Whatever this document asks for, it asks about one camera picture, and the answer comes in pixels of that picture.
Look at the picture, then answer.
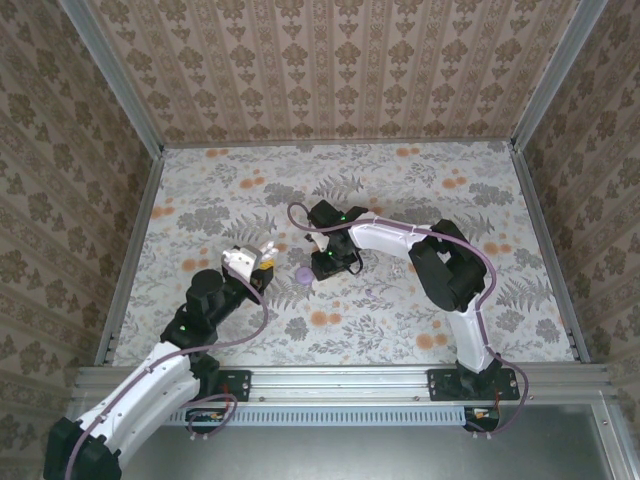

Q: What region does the grey metal panel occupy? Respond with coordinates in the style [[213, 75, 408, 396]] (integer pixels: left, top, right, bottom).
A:
[[117, 403, 617, 480]]

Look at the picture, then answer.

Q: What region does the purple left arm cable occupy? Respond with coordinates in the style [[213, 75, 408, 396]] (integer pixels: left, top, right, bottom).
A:
[[58, 267, 269, 480]]

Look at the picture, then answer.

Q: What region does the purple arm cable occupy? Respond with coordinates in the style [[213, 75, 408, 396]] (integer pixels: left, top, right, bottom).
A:
[[287, 202, 531, 442], [58, 267, 269, 480]]

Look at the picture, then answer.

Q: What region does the aluminium table side rail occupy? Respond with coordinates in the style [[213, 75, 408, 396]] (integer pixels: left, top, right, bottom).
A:
[[93, 147, 166, 369], [509, 142, 596, 365]]

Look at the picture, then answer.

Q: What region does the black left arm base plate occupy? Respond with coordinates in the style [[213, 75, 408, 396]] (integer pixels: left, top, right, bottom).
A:
[[197, 368, 252, 403]]

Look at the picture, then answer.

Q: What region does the thin aluminium wall rail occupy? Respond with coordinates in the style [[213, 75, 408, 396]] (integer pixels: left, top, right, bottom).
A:
[[162, 139, 516, 150]]

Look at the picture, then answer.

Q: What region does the white slotted cable duct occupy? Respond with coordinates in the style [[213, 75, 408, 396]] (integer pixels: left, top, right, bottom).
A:
[[167, 408, 466, 428]]

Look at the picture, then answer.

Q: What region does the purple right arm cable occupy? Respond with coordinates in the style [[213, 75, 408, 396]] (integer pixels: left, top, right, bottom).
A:
[[287, 202, 531, 442]]

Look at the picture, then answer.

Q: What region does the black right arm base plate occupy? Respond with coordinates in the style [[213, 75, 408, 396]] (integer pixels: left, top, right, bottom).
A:
[[426, 368, 520, 403]]

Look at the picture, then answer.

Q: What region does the aluminium frame corner post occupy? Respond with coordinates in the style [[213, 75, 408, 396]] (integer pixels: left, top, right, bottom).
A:
[[509, 0, 615, 151], [58, 0, 166, 160]]

